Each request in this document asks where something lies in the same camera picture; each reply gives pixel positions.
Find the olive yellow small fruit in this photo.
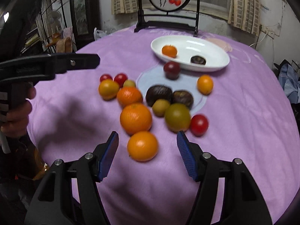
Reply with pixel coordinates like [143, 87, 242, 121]
[152, 99, 170, 117]

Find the large orange tangerine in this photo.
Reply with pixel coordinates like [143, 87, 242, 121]
[119, 103, 153, 136]

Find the dark mangosteen in plate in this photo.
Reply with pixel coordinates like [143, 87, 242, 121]
[190, 55, 206, 65]

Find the large dark mangosteen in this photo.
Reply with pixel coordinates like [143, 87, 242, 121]
[145, 85, 173, 107]

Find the dark red plum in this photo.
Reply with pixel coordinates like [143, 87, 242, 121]
[163, 61, 181, 80]

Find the white oval plate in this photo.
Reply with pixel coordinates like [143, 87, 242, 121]
[151, 35, 230, 73]

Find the small yellow-green fruit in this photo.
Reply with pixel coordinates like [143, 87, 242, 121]
[123, 79, 136, 87]

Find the round painting black stand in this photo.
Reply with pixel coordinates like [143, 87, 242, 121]
[134, 0, 200, 37]

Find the green-yellow large fruit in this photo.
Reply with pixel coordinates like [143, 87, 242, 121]
[164, 103, 191, 133]

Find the blue cloth pile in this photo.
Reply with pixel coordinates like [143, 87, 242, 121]
[278, 62, 299, 104]

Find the orange fruit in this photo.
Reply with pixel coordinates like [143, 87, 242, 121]
[197, 75, 214, 95]
[127, 131, 159, 162]

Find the small red cherry tomato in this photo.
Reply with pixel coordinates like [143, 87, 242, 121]
[99, 74, 113, 82]

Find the yellow-orange round fruit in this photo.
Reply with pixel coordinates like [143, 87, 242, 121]
[98, 79, 119, 101]

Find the right beige curtain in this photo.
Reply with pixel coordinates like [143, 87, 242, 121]
[228, 0, 260, 36]

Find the white plastic bag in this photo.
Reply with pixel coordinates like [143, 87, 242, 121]
[94, 27, 107, 41]

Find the purple table cloth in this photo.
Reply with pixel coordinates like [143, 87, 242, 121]
[27, 27, 299, 224]

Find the person's left hand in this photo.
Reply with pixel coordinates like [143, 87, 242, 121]
[1, 86, 36, 138]

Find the white wall socket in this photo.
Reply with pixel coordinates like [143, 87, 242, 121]
[260, 23, 282, 39]

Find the dark framed mirror cabinet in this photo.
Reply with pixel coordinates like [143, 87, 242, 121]
[69, 0, 100, 50]

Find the white power cable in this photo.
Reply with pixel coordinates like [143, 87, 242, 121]
[249, 31, 268, 48]

